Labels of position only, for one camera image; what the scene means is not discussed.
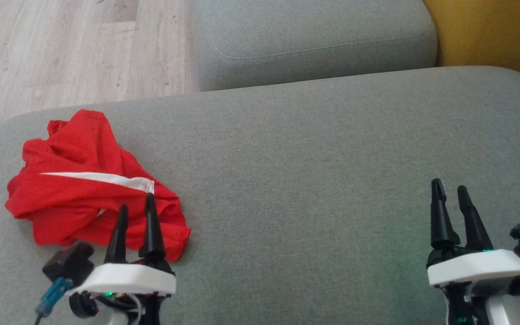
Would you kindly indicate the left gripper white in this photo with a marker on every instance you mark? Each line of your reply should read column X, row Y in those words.
column 129, row 280

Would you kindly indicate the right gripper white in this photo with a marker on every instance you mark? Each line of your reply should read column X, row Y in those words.
column 476, row 266

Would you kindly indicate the red shorts white stripe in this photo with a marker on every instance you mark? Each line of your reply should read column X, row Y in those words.
column 61, row 205

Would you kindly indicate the grey fabric sofa seat cushion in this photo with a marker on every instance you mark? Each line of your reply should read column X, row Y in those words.
column 309, row 158

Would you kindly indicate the mustard yellow panel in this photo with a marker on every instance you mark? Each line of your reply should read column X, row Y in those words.
column 494, row 36

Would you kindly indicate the small grey sofa cushion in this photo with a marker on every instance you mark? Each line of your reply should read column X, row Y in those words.
column 309, row 40

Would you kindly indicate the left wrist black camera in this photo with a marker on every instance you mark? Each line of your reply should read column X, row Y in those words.
column 68, row 264

